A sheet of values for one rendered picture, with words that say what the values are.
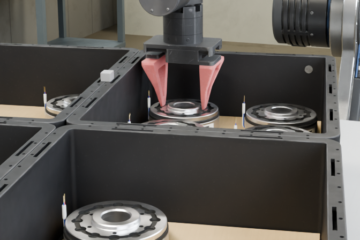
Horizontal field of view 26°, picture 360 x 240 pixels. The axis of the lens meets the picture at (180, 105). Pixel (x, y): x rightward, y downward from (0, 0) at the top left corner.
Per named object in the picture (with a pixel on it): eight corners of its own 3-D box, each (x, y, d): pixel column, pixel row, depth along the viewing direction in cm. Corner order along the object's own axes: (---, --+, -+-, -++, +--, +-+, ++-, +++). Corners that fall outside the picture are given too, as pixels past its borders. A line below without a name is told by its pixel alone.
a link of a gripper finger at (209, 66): (212, 116, 110) (213, 52, 108) (165, 112, 112) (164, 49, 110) (224, 103, 117) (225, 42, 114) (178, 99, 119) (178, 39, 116)
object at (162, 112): (162, 99, 121) (162, 96, 121) (225, 105, 118) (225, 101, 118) (140, 118, 112) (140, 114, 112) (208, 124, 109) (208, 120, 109)
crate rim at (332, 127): (142, 62, 124) (142, 47, 123) (334, 70, 119) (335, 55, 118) (62, 143, 86) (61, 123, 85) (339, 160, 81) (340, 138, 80)
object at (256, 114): (249, 105, 118) (249, 101, 118) (317, 109, 117) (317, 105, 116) (242, 125, 109) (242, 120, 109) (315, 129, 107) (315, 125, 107)
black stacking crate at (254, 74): (143, 121, 126) (142, 52, 123) (330, 130, 121) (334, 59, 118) (67, 223, 89) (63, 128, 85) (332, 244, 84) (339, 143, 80)
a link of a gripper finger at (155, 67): (188, 114, 111) (188, 50, 109) (141, 110, 113) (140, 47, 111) (201, 101, 118) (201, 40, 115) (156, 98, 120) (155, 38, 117)
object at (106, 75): (104, 78, 104) (103, 69, 104) (114, 79, 104) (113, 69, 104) (100, 81, 103) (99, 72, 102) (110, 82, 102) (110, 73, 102)
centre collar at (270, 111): (265, 107, 115) (265, 103, 115) (299, 109, 114) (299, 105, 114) (262, 117, 111) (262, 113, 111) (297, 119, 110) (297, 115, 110)
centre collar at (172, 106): (172, 103, 118) (172, 98, 118) (204, 105, 117) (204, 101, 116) (163, 111, 113) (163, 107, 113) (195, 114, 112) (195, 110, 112)
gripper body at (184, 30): (211, 60, 108) (211, 7, 106) (142, 56, 111) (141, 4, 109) (222, 50, 114) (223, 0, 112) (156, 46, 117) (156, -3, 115)
